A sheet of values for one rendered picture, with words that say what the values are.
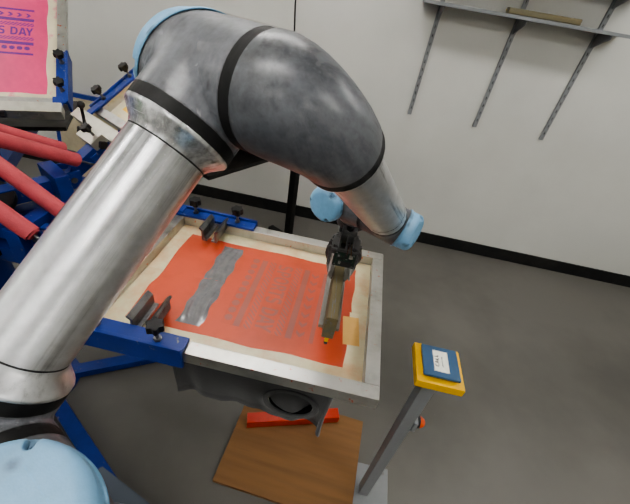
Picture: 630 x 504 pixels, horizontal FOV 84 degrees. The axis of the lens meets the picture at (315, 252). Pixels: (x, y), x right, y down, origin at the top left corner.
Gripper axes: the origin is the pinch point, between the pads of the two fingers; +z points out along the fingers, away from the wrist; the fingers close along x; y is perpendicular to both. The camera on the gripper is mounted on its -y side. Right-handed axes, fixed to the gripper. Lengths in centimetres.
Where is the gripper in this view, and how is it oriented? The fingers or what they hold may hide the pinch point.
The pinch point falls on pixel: (338, 274)
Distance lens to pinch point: 99.6
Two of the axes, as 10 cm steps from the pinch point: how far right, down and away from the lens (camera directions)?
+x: 9.8, 2.1, -0.5
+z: -1.4, 7.9, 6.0
